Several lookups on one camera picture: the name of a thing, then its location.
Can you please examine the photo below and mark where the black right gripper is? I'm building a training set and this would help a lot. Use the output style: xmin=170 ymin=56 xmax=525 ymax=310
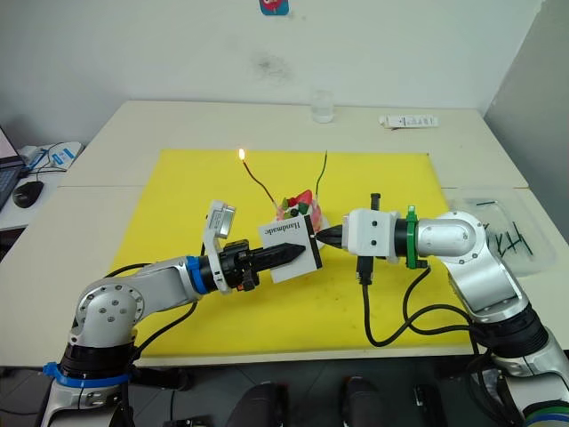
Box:
xmin=318 ymin=224 xmax=352 ymax=251

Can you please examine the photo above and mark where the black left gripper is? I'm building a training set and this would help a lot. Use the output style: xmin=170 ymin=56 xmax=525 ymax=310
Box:
xmin=219 ymin=238 xmax=307 ymax=294

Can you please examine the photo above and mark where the white Handmade matchbox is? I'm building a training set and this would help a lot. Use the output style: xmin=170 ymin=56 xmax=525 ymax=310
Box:
xmin=258 ymin=213 xmax=325 ymax=285

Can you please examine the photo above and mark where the thin dark unlit candle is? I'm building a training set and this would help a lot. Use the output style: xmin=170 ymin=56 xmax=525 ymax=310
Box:
xmin=314 ymin=149 xmax=330 ymax=199

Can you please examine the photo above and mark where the green right wrist clamp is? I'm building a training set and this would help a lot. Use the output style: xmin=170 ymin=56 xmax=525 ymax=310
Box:
xmin=404 ymin=205 xmax=430 ymax=270

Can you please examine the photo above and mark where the thin dark lit candle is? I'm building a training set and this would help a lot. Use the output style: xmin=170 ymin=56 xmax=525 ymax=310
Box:
xmin=237 ymin=148 xmax=280 ymax=208

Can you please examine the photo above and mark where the blue left wrist clamp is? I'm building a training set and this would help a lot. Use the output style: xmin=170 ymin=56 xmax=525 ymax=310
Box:
xmin=185 ymin=254 xmax=211 ymax=295

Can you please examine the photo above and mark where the yellow table mat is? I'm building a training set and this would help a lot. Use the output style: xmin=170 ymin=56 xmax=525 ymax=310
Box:
xmin=108 ymin=148 xmax=475 ymax=358

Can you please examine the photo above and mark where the clear glass cup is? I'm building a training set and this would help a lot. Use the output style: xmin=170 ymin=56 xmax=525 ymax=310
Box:
xmin=310 ymin=89 xmax=336 ymax=125

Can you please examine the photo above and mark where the clear plastic tray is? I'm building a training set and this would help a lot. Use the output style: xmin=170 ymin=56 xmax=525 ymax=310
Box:
xmin=443 ymin=194 xmax=557 ymax=278

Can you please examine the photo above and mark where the blue and white card box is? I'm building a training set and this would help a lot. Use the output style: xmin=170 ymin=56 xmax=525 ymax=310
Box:
xmin=45 ymin=141 xmax=84 ymax=173

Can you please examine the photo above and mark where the white side desk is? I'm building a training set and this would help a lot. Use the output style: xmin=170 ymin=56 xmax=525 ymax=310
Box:
xmin=0 ymin=141 xmax=85 ymax=250

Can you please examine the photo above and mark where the black computer mouse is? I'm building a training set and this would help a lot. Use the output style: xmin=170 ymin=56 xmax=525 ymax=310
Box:
xmin=12 ymin=180 xmax=46 ymax=209

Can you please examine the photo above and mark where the dark laptop computer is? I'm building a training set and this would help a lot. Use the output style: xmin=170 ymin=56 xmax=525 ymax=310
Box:
xmin=0 ymin=125 xmax=26 ymax=211

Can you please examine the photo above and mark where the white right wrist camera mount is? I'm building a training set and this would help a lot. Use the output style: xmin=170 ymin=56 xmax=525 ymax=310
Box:
xmin=341 ymin=207 xmax=400 ymax=261

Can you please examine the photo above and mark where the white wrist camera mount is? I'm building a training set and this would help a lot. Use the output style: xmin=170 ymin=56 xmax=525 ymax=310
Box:
xmin=341 ymin=207 xmax=400 ymax=261
xmin=202 ymin=198 xmax=239 ymax=295

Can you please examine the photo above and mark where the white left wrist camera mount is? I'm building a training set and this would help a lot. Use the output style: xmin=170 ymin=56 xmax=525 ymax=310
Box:
xmin=202 ymin=198 xmax=239 ymax=295

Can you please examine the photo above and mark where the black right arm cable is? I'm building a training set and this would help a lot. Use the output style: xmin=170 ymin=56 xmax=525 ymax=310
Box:
xmin=354 ymin=254 xmax=479 ymax=349

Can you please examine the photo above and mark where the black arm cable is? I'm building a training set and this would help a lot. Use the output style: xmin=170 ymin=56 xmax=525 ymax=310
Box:
xmin=106 ymin=262 xmax=200 ymax=364
xmin=354 ymin=254 xmax=479 ymax=349

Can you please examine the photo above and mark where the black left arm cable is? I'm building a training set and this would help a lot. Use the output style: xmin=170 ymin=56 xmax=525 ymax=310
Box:
xmin=106 ymin=262 xmax=200 ymax=364

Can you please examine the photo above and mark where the blue and red wall sticker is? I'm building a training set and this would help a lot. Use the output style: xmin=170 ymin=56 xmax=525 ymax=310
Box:
xmin=258 ymin=0 xmax=293 ymax=17

